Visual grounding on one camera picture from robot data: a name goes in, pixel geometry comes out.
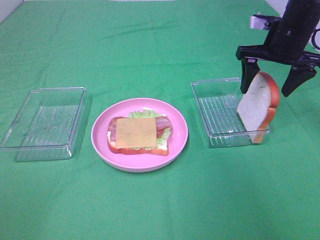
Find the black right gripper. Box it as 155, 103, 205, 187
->
235, 17, 320, 97

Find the toast bread slice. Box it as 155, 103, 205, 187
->
237, 72, 280, 144
107, 137, 169, 156

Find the bacon strip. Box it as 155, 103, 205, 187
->
107, 116, 171, 149
107, 116, 172, 142

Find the green lettuce leaf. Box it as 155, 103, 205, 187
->
127, 109, 172, 152

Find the yellow cheese slice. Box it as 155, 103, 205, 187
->
115, 118, 157, 149

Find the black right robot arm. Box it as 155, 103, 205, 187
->
235, 0, 320, 97

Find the right clear plastic tray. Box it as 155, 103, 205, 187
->
191, 77, 271, 148

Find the clear plastic tray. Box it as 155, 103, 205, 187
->
191, 77, 271, 148
0, 87, 86, 162

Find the pink round plate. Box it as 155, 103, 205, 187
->
91, 98, 189, 173

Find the green tablecloth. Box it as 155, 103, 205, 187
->
0, 0, 320, 240

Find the left clear plastic tray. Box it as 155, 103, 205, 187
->
0, 87, 86, 162

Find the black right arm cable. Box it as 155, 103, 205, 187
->
309, 27, 320, 51

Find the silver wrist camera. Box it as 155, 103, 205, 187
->
249, 14, 281, 30

